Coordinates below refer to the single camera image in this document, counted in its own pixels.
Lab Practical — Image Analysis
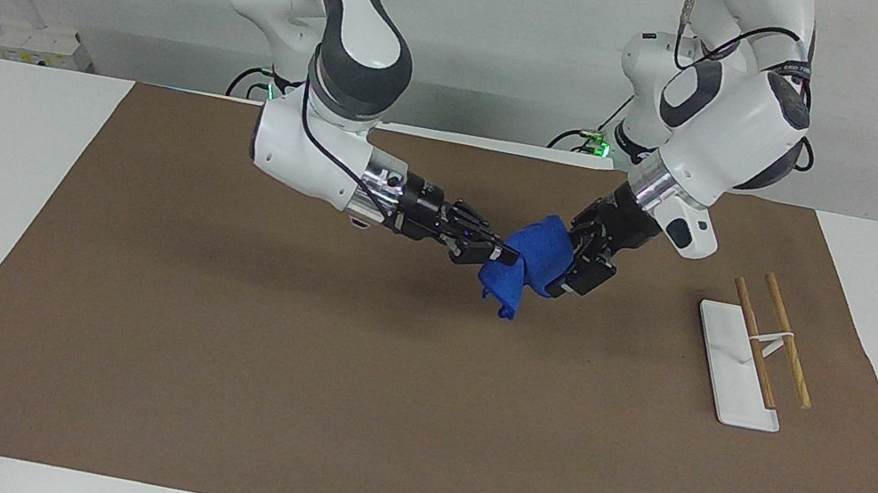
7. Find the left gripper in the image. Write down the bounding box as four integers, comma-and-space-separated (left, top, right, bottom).
546, 171, 669, 316

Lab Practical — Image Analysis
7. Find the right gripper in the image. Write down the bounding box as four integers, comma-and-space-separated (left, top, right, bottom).
387, 171, 535, 277

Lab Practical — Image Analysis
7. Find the blue towel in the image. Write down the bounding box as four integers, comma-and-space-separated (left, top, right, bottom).
471, 203, 582, 330

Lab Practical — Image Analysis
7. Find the white rack with wooden bars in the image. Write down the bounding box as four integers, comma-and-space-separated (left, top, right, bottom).
679, 260, 835, 440

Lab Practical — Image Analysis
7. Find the white box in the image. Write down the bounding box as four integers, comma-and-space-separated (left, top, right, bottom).
0, 14, 99, 76

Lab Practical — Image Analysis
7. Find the black cable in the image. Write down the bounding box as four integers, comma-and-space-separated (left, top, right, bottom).
545, 80, 638, 164
224, 60, 281, 106
669, 0, 826, 96
283, 52, 421, 222

